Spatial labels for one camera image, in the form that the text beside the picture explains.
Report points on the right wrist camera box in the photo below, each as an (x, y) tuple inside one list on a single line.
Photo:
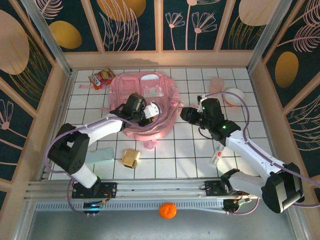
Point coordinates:
[(201, 107)]

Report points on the orange ball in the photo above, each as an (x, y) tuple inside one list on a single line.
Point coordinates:
[(167, 210)]

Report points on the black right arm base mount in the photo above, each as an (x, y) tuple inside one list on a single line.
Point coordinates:
[(212, 188)]

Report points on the pink plastic cup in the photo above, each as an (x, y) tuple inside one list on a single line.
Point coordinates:
[(216, 85)]

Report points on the red yellow snack bag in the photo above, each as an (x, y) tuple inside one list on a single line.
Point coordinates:
[(100, 78)]

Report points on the aluminium mounting rail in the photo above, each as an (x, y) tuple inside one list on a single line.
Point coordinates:
[(160, 186)]

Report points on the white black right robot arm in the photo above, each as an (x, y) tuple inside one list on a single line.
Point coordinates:
[(250, 152)]

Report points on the aluminium frame post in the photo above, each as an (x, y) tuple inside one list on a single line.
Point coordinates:
[(268, 37), (51, 42)]

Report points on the light green box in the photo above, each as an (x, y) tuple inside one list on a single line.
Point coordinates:
[(102, 155)]

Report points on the black electronics box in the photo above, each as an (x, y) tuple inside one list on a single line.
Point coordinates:
[(91, 207), (232, 205)]

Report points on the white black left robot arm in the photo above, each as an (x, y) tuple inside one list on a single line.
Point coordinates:
[(105, 127)]

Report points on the orange white bowl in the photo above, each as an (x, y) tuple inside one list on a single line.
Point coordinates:
[(233, 98)]

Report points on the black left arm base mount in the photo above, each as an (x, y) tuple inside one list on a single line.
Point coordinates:
[(107, 190)]

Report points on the pink backpack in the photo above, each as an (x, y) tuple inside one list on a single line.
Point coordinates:
[(130, 82)]

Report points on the clear tube with red label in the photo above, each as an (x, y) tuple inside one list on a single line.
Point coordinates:
[(217, 156)]

